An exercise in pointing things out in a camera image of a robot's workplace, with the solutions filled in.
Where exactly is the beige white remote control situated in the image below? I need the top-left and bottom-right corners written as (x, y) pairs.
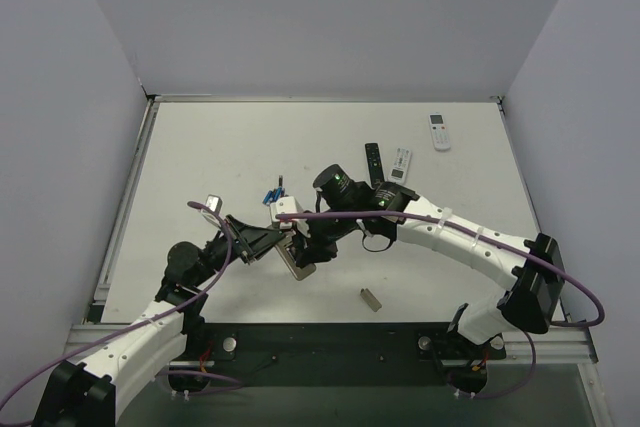
top-left (275, 242), bottom-right (316, 281)

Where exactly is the beige battery cover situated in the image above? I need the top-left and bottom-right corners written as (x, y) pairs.
top-left (359, 288), bottom-right (382, 312)

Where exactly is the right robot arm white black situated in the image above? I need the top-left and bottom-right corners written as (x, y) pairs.
top-left (273, 164), bottom-right (564, 345)

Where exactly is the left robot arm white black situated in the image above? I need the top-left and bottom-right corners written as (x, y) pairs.
top-left (33, 216), bottom-right (285, 426)

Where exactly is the black remote control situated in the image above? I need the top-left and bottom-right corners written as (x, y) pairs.
top-left (365, 143), bottom-right (385, 188)

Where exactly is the small white remote control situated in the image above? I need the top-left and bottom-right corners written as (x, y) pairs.
top-left (389, 147), bottom-right (412, 185)

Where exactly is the white remote with display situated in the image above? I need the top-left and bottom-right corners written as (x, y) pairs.
top-left (429, 113), bottom-right (451, 152)

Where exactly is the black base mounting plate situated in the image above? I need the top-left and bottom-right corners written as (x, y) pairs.
top-left (166, 322), bottom-right (506, 395)

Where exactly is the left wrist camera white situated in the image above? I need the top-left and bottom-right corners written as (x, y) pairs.
top-left (200, 194), bottom-right (223, 227)

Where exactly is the aluminium frame rail left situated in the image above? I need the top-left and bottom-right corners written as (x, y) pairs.
top-left (82, 96), bottom-right (158, 324)

